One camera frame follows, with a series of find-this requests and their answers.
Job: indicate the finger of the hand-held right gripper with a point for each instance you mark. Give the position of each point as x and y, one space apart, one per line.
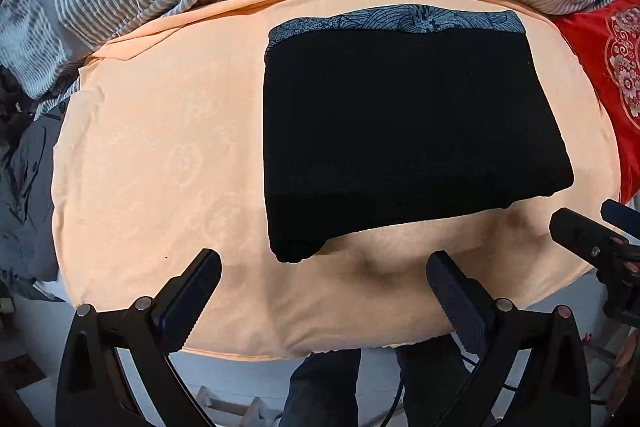
625 214
580 232

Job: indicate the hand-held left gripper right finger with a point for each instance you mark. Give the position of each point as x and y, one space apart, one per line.
460 302

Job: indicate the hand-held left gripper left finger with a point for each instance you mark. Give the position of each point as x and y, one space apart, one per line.
190 287

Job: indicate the black pants patterned blue waistband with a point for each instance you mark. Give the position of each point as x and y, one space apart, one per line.
400 132

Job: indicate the brown wooden furniture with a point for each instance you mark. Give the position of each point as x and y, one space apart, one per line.
625 357

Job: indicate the orange bed sheet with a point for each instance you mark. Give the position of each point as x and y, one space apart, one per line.
150 157

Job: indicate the red floral cloth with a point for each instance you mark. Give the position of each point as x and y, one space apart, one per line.
600 57

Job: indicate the person's left leg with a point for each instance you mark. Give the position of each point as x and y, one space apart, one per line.
325 387

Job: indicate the dark grey garment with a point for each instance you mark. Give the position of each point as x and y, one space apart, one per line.
30 182

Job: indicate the light wooden frame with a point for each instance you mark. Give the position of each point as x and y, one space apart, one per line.
250 409

